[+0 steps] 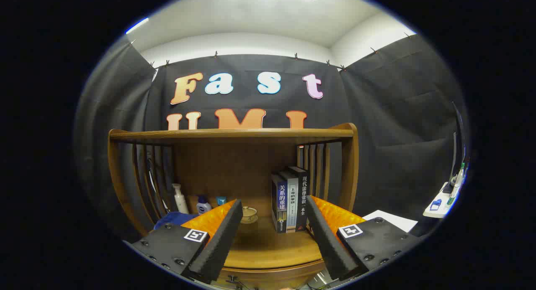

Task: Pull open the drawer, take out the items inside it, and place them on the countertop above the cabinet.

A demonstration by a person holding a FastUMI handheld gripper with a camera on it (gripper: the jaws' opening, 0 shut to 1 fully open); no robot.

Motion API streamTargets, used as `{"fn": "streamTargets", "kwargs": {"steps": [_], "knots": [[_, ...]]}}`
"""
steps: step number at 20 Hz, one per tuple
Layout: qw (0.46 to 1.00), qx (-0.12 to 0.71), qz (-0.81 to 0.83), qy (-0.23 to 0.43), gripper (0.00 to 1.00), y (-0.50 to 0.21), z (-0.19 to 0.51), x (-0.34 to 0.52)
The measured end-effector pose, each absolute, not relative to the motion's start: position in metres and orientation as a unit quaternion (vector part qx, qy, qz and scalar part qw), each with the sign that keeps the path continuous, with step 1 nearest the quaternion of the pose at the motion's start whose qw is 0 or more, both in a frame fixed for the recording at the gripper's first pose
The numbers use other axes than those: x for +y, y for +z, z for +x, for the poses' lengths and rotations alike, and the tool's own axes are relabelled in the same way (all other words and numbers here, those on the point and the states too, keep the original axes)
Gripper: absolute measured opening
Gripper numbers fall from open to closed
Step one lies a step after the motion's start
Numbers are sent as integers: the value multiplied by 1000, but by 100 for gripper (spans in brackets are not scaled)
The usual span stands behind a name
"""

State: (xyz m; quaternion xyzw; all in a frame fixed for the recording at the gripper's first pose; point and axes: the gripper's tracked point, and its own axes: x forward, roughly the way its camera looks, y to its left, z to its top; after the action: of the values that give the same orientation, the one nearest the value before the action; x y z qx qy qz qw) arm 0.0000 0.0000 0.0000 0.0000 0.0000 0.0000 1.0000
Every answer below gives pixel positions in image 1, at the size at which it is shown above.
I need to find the wooden cabinet frame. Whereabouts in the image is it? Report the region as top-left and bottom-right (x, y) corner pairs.
(108, 123), (359, 290)

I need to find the white low cabinet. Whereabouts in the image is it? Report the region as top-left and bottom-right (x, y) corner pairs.
(362, 210), (418, 233)

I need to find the beige lidded tea cup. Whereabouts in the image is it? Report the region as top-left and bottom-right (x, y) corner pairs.
(240, 206), (259, 224)

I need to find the white bottle with blue cap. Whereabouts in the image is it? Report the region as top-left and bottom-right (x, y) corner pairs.
(196, 195), (213, 215)

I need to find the white side table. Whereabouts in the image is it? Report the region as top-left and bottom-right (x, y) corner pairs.
(423, 181), (461, 218)

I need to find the dark computer monitor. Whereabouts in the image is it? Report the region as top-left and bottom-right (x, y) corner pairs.
(449, 101), (467, 194)

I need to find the green label plastic bottle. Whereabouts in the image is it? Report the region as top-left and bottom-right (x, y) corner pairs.
(447, 162), (466, 205)

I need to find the white pump bottle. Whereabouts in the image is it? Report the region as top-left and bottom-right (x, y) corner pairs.
(172, 183), (190, 214)

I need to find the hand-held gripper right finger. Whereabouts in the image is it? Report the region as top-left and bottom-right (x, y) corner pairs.
(305, 195), (421, 281)

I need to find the wooden countertop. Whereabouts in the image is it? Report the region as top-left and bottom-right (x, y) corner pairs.
(153, 198), (335, 269)

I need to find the blue towel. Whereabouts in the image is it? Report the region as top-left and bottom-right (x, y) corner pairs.
(154, 211), (197, 230)

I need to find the black spine book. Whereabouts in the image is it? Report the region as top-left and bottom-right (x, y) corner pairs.
(288, 166), (310, 231)

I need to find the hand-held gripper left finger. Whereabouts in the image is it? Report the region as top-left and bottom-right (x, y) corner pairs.
(126, 199), (243, 284)

